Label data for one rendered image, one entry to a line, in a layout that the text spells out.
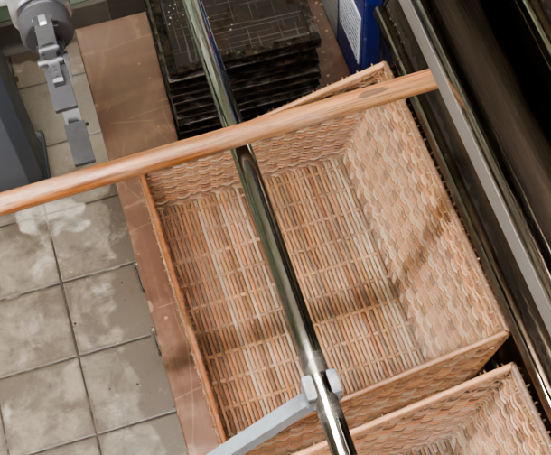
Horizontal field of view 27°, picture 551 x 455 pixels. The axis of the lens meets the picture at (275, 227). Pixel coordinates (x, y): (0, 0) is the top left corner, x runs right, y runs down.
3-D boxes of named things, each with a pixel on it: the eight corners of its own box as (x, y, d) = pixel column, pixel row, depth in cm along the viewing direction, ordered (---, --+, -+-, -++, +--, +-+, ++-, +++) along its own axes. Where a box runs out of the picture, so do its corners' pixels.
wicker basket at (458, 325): (382, 139, 223) (389, 53, 199) (494, 396, 197) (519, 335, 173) (144, 208, 218) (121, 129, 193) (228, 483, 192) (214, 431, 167)
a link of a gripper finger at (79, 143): (63, 125, 162) (64, 128, 163) (74, 164, 159) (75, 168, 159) (84, 119, 162) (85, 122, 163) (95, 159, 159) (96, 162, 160)
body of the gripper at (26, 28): (62, -8, 160) (77, 42, 156) (74, 29, 167) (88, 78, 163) (10, 5, 159) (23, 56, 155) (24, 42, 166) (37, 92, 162)
